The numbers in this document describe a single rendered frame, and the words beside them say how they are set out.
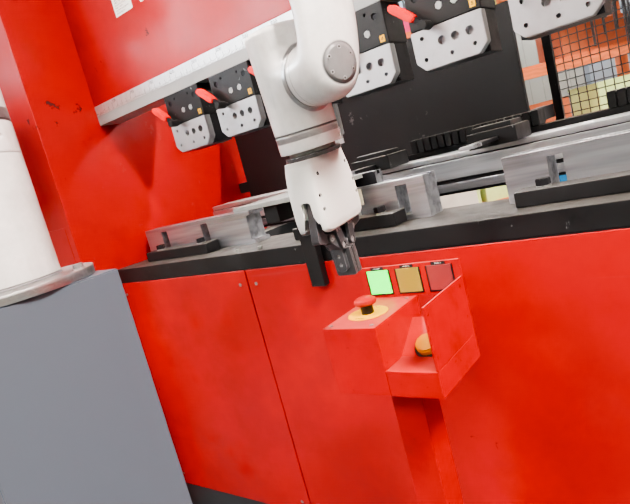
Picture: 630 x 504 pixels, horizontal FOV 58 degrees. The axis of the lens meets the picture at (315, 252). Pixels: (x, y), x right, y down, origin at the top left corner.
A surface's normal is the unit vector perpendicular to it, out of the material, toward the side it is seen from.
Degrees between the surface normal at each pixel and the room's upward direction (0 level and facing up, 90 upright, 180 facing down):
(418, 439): 90
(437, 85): 90
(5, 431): 90
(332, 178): 91
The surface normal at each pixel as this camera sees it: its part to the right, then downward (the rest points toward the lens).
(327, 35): 0.28, 0.07
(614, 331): -0.59, 0.28
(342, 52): 0.56, 0.03
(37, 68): 0.77, -0.10
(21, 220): 0.88, -0.15
